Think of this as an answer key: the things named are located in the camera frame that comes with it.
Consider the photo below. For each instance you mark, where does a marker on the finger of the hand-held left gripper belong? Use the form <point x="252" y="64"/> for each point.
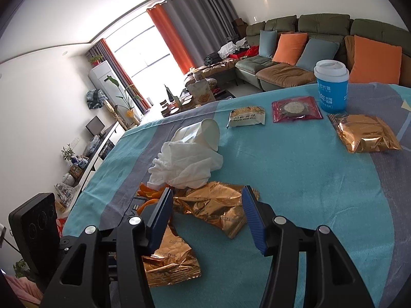
<point x="133" y="208"/>

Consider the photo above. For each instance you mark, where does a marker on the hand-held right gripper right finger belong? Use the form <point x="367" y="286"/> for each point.
<point x="253" y="221"/>

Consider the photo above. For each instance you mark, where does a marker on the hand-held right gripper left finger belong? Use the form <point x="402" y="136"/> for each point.
<point x="160" y="221"/>

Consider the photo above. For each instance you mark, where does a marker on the orange peel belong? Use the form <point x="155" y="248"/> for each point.
<point x="147" y="191"/>

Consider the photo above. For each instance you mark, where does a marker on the gold wrapper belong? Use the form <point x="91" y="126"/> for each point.
<point x="173" y="263"/>
<point x="212" y="205"/>

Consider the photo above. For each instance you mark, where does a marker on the white paper cup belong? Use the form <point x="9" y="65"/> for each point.
<point x="208" y="134"/>

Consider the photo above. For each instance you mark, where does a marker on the person's left forearm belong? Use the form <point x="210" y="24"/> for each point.
<point x="22" y="290"/>

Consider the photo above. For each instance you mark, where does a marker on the red plastic bag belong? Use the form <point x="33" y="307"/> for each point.
<point x="61" y="227"/>

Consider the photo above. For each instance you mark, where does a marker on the plastic-wrapped model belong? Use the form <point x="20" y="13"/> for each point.
<point x="64" y="194"/>

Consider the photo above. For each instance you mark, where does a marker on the white tissue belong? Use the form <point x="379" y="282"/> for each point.
<point x="186" y="166"/>

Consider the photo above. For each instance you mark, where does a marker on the white and black TV cabinet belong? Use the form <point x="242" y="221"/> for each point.
<point x="102" y="147"/>

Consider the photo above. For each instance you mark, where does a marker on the blue white porcelain jar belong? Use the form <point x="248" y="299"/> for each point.
<point x="82" y="162"/>

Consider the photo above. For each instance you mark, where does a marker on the clear plastic bag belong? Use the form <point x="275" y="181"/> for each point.
<point x="93" y="144"/>

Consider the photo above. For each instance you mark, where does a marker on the small plant in blue vase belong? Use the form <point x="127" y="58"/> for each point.
<point x="68" y="152"/>

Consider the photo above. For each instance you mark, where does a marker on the black monitor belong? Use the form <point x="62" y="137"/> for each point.
<point x="95" y="125"/>

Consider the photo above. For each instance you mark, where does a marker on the tall leafy potted plant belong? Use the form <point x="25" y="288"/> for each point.
<point x="130" y="114"/>

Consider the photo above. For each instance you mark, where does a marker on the white and gold snack packet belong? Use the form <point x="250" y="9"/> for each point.
<point x="247" y="117"/>

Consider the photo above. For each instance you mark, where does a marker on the group of glass jars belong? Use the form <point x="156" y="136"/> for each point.
<point x="175" y="106"/>

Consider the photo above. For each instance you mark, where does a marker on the cloth-covered standing fan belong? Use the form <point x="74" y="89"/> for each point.
<point x="95" y="99"/>

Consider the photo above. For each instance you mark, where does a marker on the red snack packet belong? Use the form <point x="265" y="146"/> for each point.
<point x="295" y="109"/>

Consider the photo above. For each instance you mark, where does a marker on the grey and orange curtain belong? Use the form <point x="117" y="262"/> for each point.
<point x="128" y="83"/>

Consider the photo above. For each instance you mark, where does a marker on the coffee table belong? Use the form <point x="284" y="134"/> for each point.
<point x="224" y="94"/>

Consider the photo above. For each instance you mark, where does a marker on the kraft snack bag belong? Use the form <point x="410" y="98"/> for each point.
<point x="202" y="94"/>

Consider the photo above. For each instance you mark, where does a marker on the white standing air conditioner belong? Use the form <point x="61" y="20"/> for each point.
<point x="102" y="73"/>

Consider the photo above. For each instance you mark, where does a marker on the blue cup with white lid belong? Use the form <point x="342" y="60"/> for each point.
<point x="332" y="93"/>

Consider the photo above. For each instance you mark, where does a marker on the small green potted plant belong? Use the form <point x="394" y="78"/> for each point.
<point x="95" y="59"/>

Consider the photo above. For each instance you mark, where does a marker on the window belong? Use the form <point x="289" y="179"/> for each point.
<point x="144" y="48"/>

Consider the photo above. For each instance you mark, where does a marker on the black bag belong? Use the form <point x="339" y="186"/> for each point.
<point x="213" y="58"/>

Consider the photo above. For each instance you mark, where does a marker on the red cloth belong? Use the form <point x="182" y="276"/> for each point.
<point x="252" y="52"/>

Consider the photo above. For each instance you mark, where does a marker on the pile of white clothes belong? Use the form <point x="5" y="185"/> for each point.
<point x="229" y="48"/>

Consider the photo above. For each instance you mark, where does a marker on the orange cushion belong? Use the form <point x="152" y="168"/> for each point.
<point x="374" y="61"/>
<point x="289" y="49"/>

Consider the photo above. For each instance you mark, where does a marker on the blue cushion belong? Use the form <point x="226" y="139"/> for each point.
<point x="268" y="45"/>
<point x="316" y="54"/>

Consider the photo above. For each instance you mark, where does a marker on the brown boxes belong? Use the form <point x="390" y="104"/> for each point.
<point x="239" y="25"/>

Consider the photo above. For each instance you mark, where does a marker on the green sofa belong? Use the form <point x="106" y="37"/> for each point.
<point x="321" y="25"/>

